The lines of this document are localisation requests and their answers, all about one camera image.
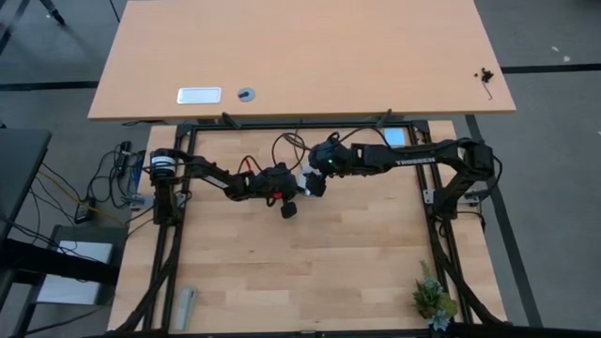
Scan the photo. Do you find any grey oblong device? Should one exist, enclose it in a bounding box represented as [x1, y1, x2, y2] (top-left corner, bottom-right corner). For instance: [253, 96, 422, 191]
[173, 285, 198, 332]

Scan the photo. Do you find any silver rectangular plate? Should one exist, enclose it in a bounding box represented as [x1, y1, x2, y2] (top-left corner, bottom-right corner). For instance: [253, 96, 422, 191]
[177, 86, 223, 105]

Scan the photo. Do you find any light blue square card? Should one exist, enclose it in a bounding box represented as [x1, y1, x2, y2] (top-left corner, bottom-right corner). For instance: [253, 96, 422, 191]
[382, 127, 407, 147]

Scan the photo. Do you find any white cabinet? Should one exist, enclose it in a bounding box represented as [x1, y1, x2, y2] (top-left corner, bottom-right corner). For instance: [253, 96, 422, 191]
[36, 224, 129, 307]

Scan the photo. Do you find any thin black socket cord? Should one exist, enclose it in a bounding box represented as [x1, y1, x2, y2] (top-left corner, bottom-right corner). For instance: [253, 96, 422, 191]
[270, 119, 311, 173]

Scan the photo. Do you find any artificial succulent plant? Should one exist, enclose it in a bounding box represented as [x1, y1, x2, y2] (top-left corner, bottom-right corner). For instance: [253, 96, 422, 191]
[411, 260, 459, 332]

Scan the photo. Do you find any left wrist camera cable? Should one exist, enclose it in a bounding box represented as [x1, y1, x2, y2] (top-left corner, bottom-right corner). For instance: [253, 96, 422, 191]
[237, 153, 265, 176]

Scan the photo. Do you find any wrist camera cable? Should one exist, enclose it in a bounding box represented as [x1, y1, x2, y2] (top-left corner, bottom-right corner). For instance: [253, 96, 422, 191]
[237, 153, 265, 176]
[335, 125, 393, 146]

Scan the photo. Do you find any black side desk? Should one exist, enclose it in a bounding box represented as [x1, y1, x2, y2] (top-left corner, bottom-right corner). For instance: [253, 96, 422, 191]
[0, 127, 118, 287]

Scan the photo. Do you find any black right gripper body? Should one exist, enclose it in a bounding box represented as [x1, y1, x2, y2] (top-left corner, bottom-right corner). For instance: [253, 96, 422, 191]
[309, 140, 358, 178]

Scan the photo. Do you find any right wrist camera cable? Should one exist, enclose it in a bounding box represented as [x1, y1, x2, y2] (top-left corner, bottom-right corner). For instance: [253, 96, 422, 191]
[335, 125, 393, 146]

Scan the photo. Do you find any white lightbulb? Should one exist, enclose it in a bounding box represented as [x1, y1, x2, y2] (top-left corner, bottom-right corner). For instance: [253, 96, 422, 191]
[300, 161, 325, 189]

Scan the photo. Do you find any black aluminium rig frame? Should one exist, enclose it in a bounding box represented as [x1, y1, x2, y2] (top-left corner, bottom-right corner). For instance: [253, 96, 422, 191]
[107, 119, 513, 338]

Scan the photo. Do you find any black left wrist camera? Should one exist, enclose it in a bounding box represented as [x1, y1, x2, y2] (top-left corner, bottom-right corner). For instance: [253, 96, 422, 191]
[260, 161, 295, 184]

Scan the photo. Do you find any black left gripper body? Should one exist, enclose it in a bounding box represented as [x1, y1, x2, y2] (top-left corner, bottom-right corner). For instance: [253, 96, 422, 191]
[243, 163, 302, 203]

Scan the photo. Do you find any small black clump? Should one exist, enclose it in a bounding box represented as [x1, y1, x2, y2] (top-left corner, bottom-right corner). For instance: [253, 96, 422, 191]
[472, 68, 495, 100]

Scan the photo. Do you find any black power adapter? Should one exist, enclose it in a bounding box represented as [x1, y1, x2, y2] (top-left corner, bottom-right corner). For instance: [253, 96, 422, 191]
[73, 196, 98, 224]

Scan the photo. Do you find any beech wooden desk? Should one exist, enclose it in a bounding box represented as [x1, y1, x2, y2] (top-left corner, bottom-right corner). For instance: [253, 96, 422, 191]
[87, 0, 517, 122]

